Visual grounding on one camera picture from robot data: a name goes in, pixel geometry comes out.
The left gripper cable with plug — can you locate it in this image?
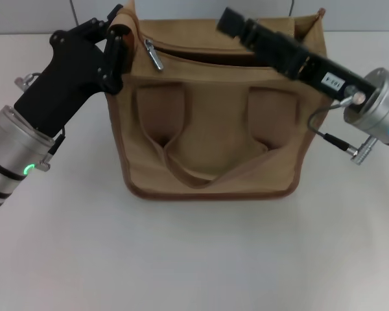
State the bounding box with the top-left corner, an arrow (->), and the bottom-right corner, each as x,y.
38,126 -> 67,172

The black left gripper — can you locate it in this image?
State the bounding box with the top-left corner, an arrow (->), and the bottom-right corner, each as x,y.
14,3 -> 134,139

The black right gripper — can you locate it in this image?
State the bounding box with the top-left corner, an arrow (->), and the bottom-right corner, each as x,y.
216,6 -> 379,113

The silver metal zipper pull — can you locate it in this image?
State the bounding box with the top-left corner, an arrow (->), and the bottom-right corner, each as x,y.
143,38 -> 165,71

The khaki canvas food bag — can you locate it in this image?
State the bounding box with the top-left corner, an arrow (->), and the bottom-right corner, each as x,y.
106,0 -> 332,199

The silver metal fitting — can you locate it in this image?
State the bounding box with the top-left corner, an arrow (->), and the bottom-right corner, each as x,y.
14,71 -> 40,90

